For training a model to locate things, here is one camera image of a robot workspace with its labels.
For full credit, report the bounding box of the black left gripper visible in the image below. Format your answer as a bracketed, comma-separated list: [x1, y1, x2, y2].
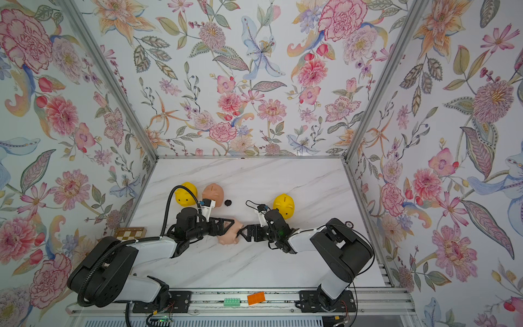
[187, 217, 235, 241]

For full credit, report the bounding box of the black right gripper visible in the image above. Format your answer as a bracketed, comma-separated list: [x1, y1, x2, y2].
[240, 223, 282, 243]

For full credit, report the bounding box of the pink piggy bank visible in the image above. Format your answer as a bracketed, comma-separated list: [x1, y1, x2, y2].
[202, 183, 225, 208]
[217, 219, 244, 245]

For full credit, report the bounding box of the yellow piggy bank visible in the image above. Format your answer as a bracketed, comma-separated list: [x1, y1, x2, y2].
[174, 182, 198, 207]
[272, 193, 295, 220]

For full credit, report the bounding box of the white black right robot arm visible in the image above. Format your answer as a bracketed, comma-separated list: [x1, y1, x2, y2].
[237, 209, 375, 307]

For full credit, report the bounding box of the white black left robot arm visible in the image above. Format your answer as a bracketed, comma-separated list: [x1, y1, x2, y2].
[67, 208, 234, 309]

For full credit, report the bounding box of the orange tag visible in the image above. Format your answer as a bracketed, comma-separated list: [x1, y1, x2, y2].
[247, 292, 266, 306]

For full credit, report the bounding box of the green terminal block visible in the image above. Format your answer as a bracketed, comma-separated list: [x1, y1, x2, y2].
[223, 298, 242, 307]

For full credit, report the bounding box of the wooden checker board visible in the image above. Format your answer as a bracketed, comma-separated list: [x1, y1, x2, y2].
[114, 227, 147, 241]

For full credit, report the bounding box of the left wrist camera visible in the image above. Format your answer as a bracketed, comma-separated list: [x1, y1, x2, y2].
[200, 199, 216, 222]

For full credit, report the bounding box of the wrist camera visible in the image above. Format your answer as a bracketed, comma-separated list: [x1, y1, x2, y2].
[256, 204, 270, 227]
[200, 199, 216, 222]

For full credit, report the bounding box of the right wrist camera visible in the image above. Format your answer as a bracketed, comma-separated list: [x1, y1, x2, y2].
[256, 204, 270, 227]

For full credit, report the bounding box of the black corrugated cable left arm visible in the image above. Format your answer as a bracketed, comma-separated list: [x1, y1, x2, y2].
[76, 184, 201, 307]

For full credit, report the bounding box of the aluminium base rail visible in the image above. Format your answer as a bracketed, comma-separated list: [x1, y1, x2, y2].
[65, 287, 413, 317]

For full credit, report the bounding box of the aluminium frame corner post left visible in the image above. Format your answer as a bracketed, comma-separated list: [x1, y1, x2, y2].
[58, 0, 159, 165]

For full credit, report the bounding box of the aluminium frame corner post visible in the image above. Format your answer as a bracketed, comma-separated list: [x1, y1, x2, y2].
[344, 0, 428, 164]
[58, 0, 159, 165]

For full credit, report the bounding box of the aluminium frame corner post right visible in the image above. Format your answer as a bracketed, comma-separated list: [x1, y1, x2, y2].
[344, 0, 428, 164]

